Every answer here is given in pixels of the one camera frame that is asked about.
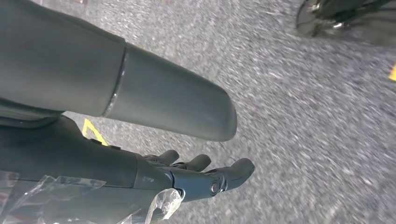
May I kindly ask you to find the clear plastic film wrap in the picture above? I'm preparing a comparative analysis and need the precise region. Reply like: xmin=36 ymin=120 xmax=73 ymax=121
xmin=0 ymin=171 xmax=186 ymax=224

